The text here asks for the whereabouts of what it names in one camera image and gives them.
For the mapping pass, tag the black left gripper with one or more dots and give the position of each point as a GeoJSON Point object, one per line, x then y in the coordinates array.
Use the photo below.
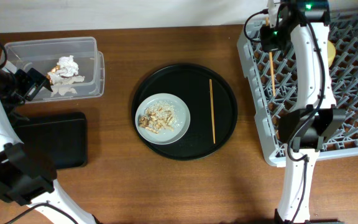
{"type": "Point", "coordinates": [35, 81]}

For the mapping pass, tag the grey dishwasher rack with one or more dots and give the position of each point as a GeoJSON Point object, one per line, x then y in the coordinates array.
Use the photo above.
{"type": "Point", "coordinates": [344, 74]}

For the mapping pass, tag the wooden chopstick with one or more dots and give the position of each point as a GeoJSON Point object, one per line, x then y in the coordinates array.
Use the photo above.
{"type": "Point", "coordinates": [270, 55]}
{"type": "Point", "coordinates": [212, 110]}

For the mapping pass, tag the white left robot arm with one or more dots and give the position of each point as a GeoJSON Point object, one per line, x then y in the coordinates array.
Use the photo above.
{"type": "Point", "coordinates": [27, 177]}

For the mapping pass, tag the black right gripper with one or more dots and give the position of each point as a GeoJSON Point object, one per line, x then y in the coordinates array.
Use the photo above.
{"type": "Point", "coordinates": [274, 10]}

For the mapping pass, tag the yellow bowl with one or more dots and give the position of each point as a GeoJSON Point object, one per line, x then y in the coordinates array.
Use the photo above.
{"type": "Point", "coordinates": [331, 50]}

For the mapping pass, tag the white napkin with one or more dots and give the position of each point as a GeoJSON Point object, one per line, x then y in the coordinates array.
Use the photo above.
{"type": "Point", "coordinates": [69, 74]}

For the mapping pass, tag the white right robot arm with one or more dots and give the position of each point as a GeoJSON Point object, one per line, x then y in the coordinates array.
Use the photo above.
{"type": "Point", "coordinates": [315, 118]}

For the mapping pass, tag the round black tray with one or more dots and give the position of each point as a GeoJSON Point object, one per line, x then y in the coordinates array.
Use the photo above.
{"type": "Point", "coordinates": [190, 82]}

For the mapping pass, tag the clear plastic bin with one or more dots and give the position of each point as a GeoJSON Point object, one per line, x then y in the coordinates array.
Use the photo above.
{"type": "Point", "coordinates": [43, 55]}

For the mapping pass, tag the food scraps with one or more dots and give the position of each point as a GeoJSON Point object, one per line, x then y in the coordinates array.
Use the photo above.
{"type": "Point", "coordinates": [158, 116]}

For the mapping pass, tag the black rectangular tray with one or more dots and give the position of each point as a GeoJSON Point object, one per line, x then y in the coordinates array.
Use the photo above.
{"type": "Point", "coordinates": [63, 137]}

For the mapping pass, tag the grey plate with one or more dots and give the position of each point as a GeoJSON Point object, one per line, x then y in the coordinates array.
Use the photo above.
{"type": "Point", "coordinates": [164, 137]}

